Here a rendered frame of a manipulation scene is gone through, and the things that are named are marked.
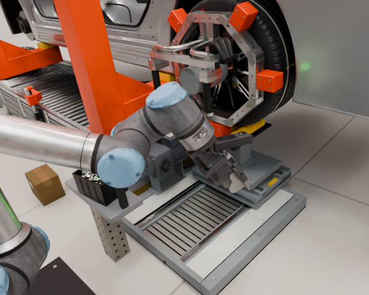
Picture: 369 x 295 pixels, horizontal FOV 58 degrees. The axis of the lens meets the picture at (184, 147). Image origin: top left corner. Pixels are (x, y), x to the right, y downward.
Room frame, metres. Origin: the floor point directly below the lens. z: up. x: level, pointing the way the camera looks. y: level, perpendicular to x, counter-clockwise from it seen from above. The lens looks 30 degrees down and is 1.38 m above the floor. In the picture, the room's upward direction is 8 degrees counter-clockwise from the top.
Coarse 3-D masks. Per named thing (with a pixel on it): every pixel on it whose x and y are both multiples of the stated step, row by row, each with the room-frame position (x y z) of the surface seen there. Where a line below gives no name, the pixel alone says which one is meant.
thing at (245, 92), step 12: (192, 36) 1.79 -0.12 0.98; (252, 36) 1.50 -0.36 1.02; (204, 48) 1.90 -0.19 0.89; (240, 60) 1.58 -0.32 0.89; (228, 72) 1.69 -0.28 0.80; (240, 72) 1.58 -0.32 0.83; (228, 84) 1.64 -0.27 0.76; (240, 84) 1.58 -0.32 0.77; (216, 96) 1.71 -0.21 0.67; (228, 96) 1.79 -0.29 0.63; (240, 96) 1.79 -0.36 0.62; (216, 108) 1.68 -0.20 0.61; (228, 108) 1.65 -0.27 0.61
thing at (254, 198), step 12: (192, 168) 1.79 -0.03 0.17; (288, 168) 1.65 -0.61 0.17; (204, 180) 1.71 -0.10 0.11; (264, 180) 1.59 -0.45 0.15; (276, 180) 1.54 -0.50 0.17; (288, 180) 1.62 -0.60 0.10; (228, 192) 1.56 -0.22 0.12; (240, 192) 1.49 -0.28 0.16; (252, 192) 1.49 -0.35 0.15; (264, 192) 1.46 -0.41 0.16; (252, 204) 1.42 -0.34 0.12
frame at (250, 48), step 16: (192, 16) 1.65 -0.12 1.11; (208, 16) 1.58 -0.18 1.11; (224, 16) 1.50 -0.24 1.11; (240, 32) 1.46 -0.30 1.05; (240, 48) 1.44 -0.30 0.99; (256, 48) 1.43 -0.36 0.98; (176, 64) 1.78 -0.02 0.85; (256, 64) 1.38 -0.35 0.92; (176, 80) 1.79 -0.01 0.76; (192, 96) 1.72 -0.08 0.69; (256, 96) 1.38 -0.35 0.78; (224, 112) 1.59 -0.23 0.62; (240, 112) 1.45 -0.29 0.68
